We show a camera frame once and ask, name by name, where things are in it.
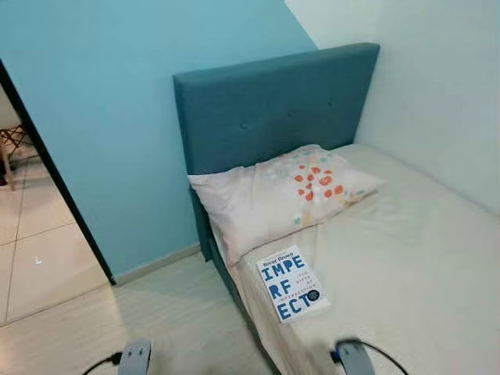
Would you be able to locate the white paperback book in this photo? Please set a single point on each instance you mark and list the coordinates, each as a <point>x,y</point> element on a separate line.
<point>293,283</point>

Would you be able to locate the pink pillow with orange dots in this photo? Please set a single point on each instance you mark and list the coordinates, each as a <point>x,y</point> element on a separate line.
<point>258,199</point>

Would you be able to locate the bed with beige sheet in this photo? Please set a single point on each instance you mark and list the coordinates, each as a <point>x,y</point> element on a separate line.
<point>414,266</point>

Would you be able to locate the teal upholstered headboard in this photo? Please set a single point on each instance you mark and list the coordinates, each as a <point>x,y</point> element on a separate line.
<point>266,109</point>

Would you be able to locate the pale skirting board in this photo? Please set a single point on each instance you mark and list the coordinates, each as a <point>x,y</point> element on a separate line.
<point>156,264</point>

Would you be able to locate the wooden legged chair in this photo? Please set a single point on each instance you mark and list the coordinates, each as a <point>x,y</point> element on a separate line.
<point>12,141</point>

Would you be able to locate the black door frame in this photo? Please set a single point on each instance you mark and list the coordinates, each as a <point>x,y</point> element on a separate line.
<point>55,172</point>

